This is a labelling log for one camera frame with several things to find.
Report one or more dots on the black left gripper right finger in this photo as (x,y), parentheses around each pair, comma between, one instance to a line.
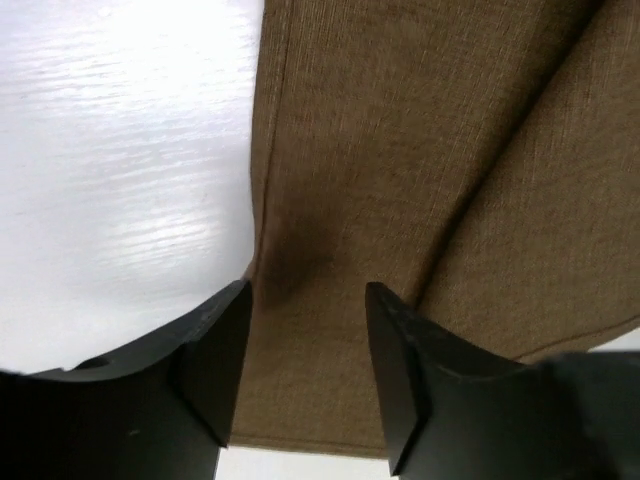
(451,410)

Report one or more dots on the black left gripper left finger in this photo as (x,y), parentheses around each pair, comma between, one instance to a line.
(159,407)

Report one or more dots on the brown cloth napkin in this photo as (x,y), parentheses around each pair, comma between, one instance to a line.
(481,158)

